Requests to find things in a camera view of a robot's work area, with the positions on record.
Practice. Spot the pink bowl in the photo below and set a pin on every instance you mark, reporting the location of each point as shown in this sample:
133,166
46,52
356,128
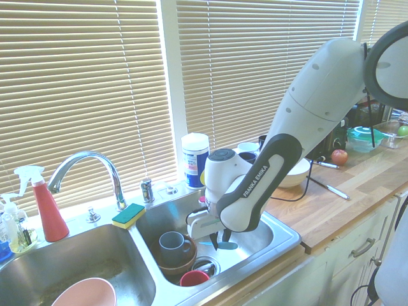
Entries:
86,293

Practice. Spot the short silver knife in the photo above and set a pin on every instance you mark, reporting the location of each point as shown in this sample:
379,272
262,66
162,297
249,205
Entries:
328,164

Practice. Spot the black mug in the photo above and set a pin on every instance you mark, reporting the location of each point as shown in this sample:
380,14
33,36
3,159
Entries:
262,141

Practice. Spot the wide beige window blind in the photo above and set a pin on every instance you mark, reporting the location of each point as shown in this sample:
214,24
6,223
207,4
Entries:
79,79

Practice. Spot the yellow green sponge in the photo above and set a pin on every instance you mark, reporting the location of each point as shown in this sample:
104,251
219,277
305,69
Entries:
127,218

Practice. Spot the cream kitchen cabinet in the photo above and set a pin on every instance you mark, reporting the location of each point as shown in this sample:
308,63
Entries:
338,277

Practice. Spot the long silver knife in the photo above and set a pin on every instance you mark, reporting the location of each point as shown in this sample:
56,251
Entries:
331,189

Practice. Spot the white wipes canister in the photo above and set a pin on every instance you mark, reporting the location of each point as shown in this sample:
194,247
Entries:
192,159

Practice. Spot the blue dish soap bottle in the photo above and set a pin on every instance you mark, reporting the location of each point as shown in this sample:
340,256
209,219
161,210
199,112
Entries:
4,250

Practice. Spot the chrome curved faucet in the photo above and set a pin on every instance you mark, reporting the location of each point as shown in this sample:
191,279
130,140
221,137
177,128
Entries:
105,162

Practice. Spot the stainless steel double sink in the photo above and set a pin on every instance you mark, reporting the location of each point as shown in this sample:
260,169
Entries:
105,255

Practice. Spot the metal sink drain strainer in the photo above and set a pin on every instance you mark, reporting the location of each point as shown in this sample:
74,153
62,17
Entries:
214,262

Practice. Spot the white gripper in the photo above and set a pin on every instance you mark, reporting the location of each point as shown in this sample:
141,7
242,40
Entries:
204,228

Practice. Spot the brass cabinet knob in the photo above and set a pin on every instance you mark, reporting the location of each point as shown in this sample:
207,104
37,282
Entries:
378,262

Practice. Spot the red spray bottle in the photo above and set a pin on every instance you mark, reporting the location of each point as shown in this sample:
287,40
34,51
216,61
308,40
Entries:
51,216

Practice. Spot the brown wooden bowl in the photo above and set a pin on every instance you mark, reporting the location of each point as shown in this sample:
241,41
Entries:
188,259

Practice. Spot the teal lid food container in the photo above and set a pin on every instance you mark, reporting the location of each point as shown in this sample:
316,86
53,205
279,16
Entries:
363,137

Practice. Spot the green apple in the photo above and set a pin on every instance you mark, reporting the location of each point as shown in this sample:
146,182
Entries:
403,131

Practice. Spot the grey ceramic mug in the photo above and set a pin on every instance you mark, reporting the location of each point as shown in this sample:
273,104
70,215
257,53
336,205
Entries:
173,245

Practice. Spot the black toaster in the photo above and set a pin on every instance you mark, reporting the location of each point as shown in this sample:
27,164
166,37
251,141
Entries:
334,137

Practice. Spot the red apple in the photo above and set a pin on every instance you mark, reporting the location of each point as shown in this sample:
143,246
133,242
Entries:
339,157

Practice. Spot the clear glass dish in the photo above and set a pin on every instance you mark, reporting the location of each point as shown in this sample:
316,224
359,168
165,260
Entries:
390,140

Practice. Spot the narrow beige window blind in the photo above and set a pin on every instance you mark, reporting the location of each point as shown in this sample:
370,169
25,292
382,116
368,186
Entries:
387,19

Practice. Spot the white mug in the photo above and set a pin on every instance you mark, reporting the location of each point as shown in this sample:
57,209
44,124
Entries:
248,147

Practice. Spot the navy mug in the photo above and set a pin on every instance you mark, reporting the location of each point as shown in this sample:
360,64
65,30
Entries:
248,157

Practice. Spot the red mug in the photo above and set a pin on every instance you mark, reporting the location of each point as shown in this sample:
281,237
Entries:
192,278

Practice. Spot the sink deck hole cap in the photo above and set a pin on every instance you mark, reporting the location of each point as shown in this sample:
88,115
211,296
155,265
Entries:
171,190

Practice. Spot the yellow liquid soap bottle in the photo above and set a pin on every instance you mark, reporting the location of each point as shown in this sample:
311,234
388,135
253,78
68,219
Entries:
24,239

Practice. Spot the chrome sink sprayer knob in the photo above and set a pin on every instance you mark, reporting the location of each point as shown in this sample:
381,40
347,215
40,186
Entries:
92,215

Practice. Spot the white bowl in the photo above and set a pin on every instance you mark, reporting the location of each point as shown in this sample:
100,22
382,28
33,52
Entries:
296,175

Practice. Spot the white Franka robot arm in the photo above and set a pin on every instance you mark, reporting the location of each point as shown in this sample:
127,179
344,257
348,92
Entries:
318,89

